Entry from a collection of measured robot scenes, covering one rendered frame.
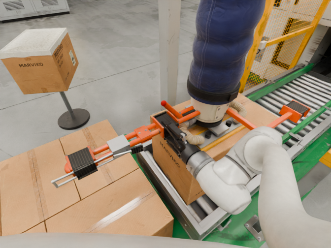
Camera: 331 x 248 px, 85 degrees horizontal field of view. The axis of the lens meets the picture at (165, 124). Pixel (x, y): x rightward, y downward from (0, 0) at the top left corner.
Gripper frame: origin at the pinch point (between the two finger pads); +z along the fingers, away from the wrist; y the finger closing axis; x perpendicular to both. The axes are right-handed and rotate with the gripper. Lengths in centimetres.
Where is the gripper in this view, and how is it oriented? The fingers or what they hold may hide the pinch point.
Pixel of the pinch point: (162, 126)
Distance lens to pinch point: 76.7
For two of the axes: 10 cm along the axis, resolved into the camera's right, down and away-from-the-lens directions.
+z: -5.7, -5.6, 6.0
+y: 0.1, 7.2, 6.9
